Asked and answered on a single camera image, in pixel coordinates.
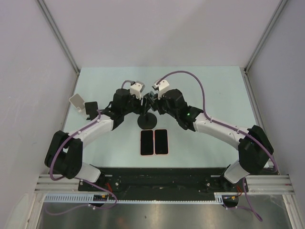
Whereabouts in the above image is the white phone stand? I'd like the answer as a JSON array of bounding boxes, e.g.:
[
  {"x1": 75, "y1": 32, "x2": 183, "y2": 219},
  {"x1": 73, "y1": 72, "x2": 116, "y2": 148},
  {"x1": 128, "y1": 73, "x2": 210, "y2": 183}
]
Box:
[{"x1": 69, "y1": 94, "x2": 85, "y2": 113}]

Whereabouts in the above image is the black round-base phone stand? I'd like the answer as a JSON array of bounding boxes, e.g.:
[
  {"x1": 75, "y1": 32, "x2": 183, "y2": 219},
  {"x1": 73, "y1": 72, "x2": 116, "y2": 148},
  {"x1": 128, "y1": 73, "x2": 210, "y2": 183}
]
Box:
[{"x1": 137, "y1": 113, "x2": 157, "y2": 130}]

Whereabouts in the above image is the black square-base phone stand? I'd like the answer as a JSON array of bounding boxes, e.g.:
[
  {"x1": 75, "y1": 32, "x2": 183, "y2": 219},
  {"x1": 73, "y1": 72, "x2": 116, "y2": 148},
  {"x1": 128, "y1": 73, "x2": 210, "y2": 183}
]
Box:
[{"x1": 84, "y1": 101, "x2": 100, "y2": 121}]

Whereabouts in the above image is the grey case phone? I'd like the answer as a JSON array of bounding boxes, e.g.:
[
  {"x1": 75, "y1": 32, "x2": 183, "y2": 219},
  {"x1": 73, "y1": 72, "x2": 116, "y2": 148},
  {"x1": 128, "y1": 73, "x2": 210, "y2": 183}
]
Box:
[{"x1": 148, "y1": 91, "x2": 158, "y2": 101}]

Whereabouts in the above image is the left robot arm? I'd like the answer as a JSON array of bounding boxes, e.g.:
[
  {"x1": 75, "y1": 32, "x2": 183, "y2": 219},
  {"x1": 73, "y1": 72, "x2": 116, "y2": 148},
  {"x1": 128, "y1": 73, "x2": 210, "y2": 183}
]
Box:
[{"x1": 44, "y1": 89, "x2": 150, "y2": 191}]

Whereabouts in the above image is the white cable duct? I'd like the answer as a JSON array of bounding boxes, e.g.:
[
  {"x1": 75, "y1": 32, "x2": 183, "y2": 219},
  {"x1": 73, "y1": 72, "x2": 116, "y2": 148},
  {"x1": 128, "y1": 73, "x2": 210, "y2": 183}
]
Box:
[{"x1": 43, "y1": 192, "x2": 229, "y2": 205}]

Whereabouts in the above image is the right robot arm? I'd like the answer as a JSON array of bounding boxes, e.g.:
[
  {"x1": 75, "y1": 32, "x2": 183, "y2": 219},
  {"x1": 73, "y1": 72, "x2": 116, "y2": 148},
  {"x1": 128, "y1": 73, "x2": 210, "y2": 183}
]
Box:
[{"x1": 148, "y1": 89, "x2": 274, "y2": 191}]

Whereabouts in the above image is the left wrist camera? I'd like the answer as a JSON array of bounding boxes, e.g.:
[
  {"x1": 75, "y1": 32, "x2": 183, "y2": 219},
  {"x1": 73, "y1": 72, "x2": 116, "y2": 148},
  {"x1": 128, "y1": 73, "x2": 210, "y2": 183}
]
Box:
[{"x1": 130, "y1": 81, "x2": 145, "y2": 100}]

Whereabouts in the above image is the pink case phone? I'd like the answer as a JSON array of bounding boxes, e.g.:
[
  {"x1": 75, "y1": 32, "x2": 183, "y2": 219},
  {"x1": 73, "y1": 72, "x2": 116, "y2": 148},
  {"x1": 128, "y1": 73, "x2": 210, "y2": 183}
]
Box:
[
  {"x1": 140, "y1": 130, "x2": 154, "y2": 156},
  {"x1": 154, "y1": 129, "x2": 169, "y2": 155}
]

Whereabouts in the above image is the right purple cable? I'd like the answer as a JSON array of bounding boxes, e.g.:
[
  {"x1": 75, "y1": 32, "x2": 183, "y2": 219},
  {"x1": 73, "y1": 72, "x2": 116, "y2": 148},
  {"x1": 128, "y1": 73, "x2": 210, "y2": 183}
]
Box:
[{"x1": 154, "y1": 70, "x2": 279, "y2": 221}]

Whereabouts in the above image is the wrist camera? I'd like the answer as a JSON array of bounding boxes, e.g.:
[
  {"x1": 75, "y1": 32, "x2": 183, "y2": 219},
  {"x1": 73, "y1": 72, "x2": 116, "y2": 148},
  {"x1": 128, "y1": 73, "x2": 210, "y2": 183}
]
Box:
[
  {"x1": 152, "y1": 80, "x2": 170, "y2": 99},
  {"x1": 130, "y1": 81, "x2": 145, "y2": 100}
]

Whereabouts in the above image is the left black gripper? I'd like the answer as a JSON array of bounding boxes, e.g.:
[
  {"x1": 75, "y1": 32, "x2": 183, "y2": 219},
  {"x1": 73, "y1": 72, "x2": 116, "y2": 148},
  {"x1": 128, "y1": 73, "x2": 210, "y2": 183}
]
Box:
[{"x1": 122, "y1": 91, "x2": 150, "y2": 116}]

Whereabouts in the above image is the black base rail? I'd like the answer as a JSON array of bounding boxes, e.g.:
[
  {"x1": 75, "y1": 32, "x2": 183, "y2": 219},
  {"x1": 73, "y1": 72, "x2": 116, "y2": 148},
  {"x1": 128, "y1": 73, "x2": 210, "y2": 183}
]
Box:
[{"x1": 77, "y1": 167, "x2": 247, "y2": 200}]

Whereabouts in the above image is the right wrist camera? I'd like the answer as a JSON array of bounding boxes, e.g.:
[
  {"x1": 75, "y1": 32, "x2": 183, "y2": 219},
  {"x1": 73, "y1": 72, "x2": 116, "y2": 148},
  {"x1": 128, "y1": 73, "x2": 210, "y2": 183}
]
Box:
[{"x1": 152, "y1": 80, "x2": 170, "y2": 99}]

